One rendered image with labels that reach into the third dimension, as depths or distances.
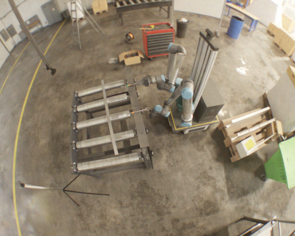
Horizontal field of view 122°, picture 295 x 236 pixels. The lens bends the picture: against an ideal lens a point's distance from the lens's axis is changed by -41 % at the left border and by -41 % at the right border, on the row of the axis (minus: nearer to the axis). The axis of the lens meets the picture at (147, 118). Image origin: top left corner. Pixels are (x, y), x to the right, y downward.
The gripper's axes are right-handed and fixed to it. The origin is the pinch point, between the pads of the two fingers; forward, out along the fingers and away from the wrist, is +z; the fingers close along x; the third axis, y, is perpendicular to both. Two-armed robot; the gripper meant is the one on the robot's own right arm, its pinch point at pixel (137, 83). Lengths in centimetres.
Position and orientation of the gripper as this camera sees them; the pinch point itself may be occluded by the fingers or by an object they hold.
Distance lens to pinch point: 170.4
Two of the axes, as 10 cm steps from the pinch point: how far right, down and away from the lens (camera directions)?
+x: 0.6, 4.7, 8.8
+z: -9.7, 2.2, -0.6
